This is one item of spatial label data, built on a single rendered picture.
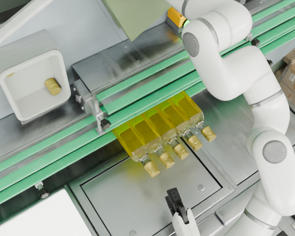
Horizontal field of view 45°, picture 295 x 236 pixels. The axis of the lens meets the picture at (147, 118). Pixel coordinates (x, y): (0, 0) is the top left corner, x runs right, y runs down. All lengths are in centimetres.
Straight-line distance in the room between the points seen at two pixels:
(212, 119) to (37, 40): 76
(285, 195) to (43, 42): 70
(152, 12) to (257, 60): 40
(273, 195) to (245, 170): 54
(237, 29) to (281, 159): 31
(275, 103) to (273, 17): 64
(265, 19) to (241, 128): 42
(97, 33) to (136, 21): 13
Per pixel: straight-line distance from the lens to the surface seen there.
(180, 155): 116
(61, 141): 116
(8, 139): 118
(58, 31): 107
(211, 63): 80
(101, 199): 124
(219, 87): 82
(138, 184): 125
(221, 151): 139
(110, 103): 110
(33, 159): 115
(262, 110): 88
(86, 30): 112
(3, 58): 99
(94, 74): 114
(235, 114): 149
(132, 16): 107
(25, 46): 100
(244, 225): 94
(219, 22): 83
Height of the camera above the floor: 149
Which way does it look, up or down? 25 degrees down
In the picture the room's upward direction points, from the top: 142 degrees clockwise
